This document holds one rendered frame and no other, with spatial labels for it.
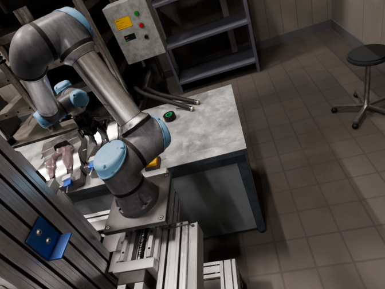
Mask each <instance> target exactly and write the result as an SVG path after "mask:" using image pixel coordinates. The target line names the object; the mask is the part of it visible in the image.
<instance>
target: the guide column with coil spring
mask: <svg viewBox="0 0 385 289"><path fill-rule="evenodd" d="M0 70H1V71H2V72H3V73H4V75H5V76H6V77H7V78H8V79H9V81H10V82H11V83H12V85H13V86H14V87H15V89H16V90H17V91H18V92H19V94H20V95H21V96H22V97H23V99H24V100H25V101H26V102H27V104H28V105H29V106H30V108H31V109H32V110H33V111H34V113H35V112H36V111H37V109H36V107H35V105H34V103H33V101H32V99H31V97H30V95H29V93H28V91H27V90H26V89H25V87H24V86H23V85H22V84H21V82H20V81H19V80H18V79H17V77H16V76H15V74H14V73H13V72H12V71H11V69H10V68H9V67H8V65H7V64H6V63H3V64H1V65H0ZM47 129H48V130H49V132H52V131H54V130H55V129H56V128H55V126H54V125H51V126H49V127H48V128H47Z"/></svg>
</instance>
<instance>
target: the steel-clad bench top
mask: <svg viewBox="0 0 385 289"><path fill-rule="evenodd" d="M187 98H189V99H195V100H199V101H200V104H199V105H197V104H192V103H186V102H183V101H178V100H177V102H180V103H183V104H187V105H189V106H192V107H194V110H193V111H190V110H186V109H184V108H180V107H177V106H174V105H171V104H168V103H167V104H164V105H161V106H157V107H154V108H150V109H147V110H144V111H142V112H146V113H149V114H150V116H157V117H159V118H160V120H162V121H163V122H164V123H165V125H166V126H167V128H168V130H169V132H170V135H171V143H170V145H169V146H168V147H167V148H166V149H165V151H164V152H163V153H161V154H160V155H159V156H160V157H161V163H160V169H161V168H165V167H166V168H167V169H168V168H171V167H175V166H179V165H184V164H187V163H191V162H195V161H200V160H203V159H207V158H211V157H216V156H219V155H223V154H227V153H232V152H235V151H239V150H243V149H246V143H245V139H244V136H243V132H242V127H241V122H240V119H239V115H238V111H237V106H236V103H235V98H234V94H233V90H232V87H231V84H230V85H227V86H224V87H220V88H217V89H214V90H211V91H207V92H204V93H200V94H197V95H194V96H190V97H187ZM168 111H174V112H175V115H176V119H175V120H173V121H172V122H168V123H167V122H165V121H164V118H163V115H164V114H165V113H166V112H168ZM63 135H64V134H63ZM59 136H61V135H59ZM59 136H56V137H53V138H50V139H46V140H42V141H40V142H36V143H33V144H29V145H26V146H23V147H19V148H17V149H15V150H17V151H20V152H21V153H22V155H23V156H24V157H25V158H26V159H27V160H28V161H29V162H30V163H31V164H32V165H33V166H34V167H35V169H36V170H38V168H39V167H40V166H41V164H42V163H43V161H44V157H43V158H42V159H41V157H42V154H41V151H42V147H43V144H44V143H46V142H48V141H50V140H53V139H55V138H58V137H59ZM85 137H86V139H87V159H88V157H89V156H90V154H91V152H92V150H93V148H94V144H93V143H91V144H88V136H85ZM103 184H105V183H104V182H103V180H102V179H101V178H100V177H96V178H91V177H90V176H89V174H88V175H86V181H85V185H83V186H81V187H79V188H77V189H75V190H72V191H70V192H69V193H71V192H76V191H79V190H83V189H87V188H92V187H95V186H99V185H103Z"/></svg>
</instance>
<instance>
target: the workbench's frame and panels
mask: <svg viewBox="0 0 385 289"><path fill-rule="evenodd" d="M167 170H168V171H169V172H171V173H172V179H173V180H174V189H175V191H176V193H177V195H178V197H179V199H180V219H179V222H184V221H188V222H189V224H192V223H196V222H198V224H199V226H200V228H201V230H202V232H203V238H204V239H206V238H210V237H215V236H221V235H227V234H231V233H236V232H242V231H248V230H251V229H258V231H259V232H261V233H264V232H265V231H266V227H265V223H264V219H263V216H262V213H261V208H260V203H259V200H258V196H257V191H256V187H255V184H254V179H253V175H252V168H251V165H250V162H249V158H248V151H247V149H243V150H239V151H235V152H232V153H227V154H223V155H219V156H216V157H211V158H207V159H203V160H200V161H195V162H191V163H187V164H184V165H179V166H175V167H171V168H168V169H167ZM67 196H68V197H69V198H70V199H71V200H72V201H73V202H74V205H75V207H76V208H77V209H78V210H79V211H80V212H81V213H82V215H87V214H92V213H97V212H102V211H106V210H110V209H111V206H112V202H113V199H114V195H113V194H112V192H111V191H110V190H109V189H108V187H107V186H106V184H103V185H99V186H95V187H92V188H87V189H83V190H79V191H76V192H71V193H69V194H67Z"/></svg>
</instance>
